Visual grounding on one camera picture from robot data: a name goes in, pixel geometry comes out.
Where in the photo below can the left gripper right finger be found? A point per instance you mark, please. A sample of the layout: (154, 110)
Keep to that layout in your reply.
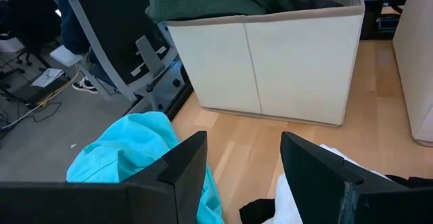
(338, 200)

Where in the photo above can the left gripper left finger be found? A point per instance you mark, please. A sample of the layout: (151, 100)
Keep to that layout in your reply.
(101, 203)

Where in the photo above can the white button shirt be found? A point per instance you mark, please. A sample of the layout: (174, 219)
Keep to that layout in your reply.
(285, 203)

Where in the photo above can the teal garment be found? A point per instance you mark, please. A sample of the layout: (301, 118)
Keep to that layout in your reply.
(125, 146)

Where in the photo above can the dark grey garment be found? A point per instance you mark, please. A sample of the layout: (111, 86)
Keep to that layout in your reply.
(318, 3)

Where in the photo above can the white paper box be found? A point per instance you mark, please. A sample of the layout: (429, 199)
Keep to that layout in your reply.
(47, 78)

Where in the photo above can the grey black office chair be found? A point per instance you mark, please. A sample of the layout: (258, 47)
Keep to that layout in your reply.
(115, 31)

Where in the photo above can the person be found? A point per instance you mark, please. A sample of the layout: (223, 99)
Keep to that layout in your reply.
(69, 24)

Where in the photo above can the black table frame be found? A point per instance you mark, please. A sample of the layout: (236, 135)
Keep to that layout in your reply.
(179, 99)

